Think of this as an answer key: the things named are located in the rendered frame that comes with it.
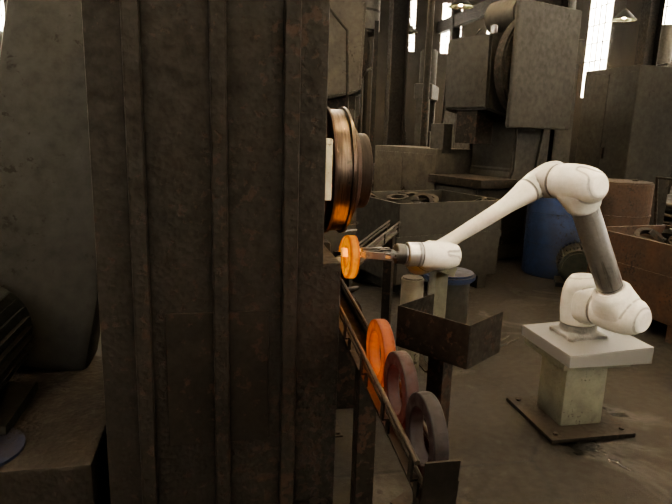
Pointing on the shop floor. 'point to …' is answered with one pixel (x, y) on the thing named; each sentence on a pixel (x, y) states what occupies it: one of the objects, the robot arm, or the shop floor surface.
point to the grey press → (508, 101)
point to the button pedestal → (438, 281)
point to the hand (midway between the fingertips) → (350, 252)
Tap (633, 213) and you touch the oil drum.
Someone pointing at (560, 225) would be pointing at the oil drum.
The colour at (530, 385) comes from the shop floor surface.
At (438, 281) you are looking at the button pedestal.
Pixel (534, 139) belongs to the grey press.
